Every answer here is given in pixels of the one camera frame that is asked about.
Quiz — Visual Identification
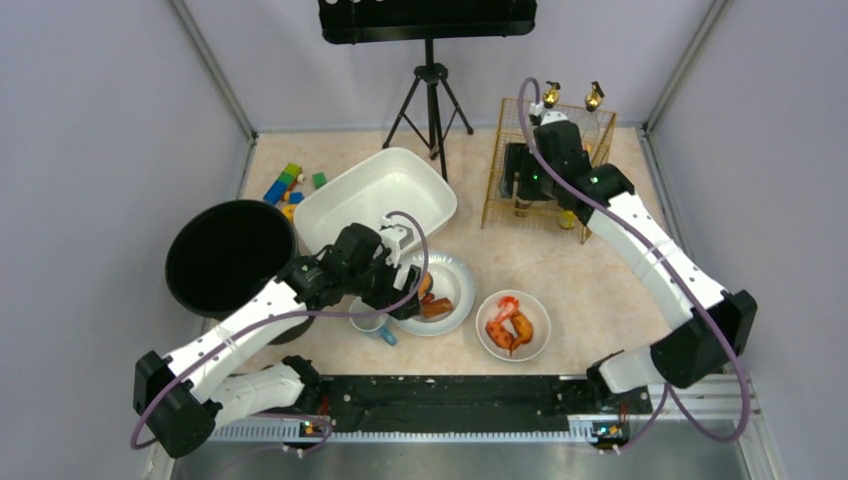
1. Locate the white floral bowl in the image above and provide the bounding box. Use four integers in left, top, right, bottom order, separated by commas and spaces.
474, 290, 552, 363

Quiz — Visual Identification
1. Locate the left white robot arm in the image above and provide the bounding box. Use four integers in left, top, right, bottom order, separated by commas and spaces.
130, 211, 429, 459

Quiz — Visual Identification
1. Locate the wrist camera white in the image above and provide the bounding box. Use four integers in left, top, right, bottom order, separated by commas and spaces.
539, 109, 569, 126
378, 224, 415, 265

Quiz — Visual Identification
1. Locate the red shrimp toy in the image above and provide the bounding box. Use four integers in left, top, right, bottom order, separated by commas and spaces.
494, 296, 520, 323

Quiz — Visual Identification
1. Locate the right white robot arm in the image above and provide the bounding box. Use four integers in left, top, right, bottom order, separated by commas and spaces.
504, 120, 757, 396

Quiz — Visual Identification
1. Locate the white fluted plate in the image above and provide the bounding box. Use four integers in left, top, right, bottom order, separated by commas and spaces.
390, 250, 476, 337

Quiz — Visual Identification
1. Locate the white rectangular basin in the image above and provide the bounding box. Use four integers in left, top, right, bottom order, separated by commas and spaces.
293, 147, 458, 254

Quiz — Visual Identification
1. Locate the purple cable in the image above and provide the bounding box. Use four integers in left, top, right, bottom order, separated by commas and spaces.
129, 210, 431, 452
517, 77, 753, 458

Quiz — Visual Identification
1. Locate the gold wire rack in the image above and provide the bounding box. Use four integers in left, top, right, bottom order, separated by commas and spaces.
481, 98, 617, 244

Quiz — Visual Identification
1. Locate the glass bottle brown liquid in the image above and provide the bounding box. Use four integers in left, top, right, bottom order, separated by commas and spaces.
582, 81, 605, 155

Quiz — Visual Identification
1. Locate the black panel on tripod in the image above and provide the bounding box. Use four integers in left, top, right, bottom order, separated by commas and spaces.
318, 0, 538, 45

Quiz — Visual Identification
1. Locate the black tripod stand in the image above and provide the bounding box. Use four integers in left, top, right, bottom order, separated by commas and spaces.
382, 38, 475, 182

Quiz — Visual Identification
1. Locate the salmon slice toy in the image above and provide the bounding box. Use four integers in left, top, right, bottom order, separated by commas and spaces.
419, 273, 434, 298

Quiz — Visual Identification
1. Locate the brown sausage roll toy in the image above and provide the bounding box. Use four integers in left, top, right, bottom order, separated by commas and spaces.
421, 298, 454, 319

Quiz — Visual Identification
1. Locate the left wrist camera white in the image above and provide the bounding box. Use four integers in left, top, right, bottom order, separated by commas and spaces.
378, 224, 415, 265

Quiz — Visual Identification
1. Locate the fried chicken wing toy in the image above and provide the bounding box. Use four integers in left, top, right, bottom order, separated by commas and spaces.
509, 311, 534, 354

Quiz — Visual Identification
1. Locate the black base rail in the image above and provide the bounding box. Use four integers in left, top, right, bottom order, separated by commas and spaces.
276, 375, 653, 443

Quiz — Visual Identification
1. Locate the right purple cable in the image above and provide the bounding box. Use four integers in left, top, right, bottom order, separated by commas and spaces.
517, 77, 753, 458

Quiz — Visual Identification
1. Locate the colourful toy block stack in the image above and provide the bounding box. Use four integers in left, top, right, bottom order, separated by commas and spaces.
262, 163, 304, 205

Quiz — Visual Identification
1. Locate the small yellow oil bottle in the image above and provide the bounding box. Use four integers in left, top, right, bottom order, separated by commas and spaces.
557, 210, 577, 231

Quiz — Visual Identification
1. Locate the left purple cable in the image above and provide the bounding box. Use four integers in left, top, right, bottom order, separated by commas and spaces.
129, 210, 431, 452

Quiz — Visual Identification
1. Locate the clear glass oil bottle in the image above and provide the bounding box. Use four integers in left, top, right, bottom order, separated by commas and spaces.
542, 81, 561, 109

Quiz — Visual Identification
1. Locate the green toy block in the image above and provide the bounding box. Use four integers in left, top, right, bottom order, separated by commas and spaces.
312, 172, 327, 190

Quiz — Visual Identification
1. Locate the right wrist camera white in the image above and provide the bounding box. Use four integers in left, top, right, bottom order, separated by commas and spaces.
539, 109, 569, 126

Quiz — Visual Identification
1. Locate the fried chicken piece toy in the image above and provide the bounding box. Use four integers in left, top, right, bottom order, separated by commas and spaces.
485, 320, 515, 352

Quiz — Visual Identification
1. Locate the white mug blue handle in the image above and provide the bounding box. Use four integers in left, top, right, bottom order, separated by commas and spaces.
348, 299, 397, 347

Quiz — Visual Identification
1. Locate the black round bin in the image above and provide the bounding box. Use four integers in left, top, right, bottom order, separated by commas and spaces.
165, 199, 298, 320

